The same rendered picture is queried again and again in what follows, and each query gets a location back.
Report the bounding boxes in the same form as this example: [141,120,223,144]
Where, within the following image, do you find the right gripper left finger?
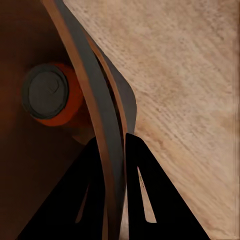
[16,137,106,240]

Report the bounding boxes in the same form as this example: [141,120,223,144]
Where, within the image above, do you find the trash can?
[0,0,137,240]

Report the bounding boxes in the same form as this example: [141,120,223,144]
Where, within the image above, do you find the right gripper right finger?
[125,133,211,240]

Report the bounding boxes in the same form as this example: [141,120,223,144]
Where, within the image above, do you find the can of soda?
[21,63,93,127]

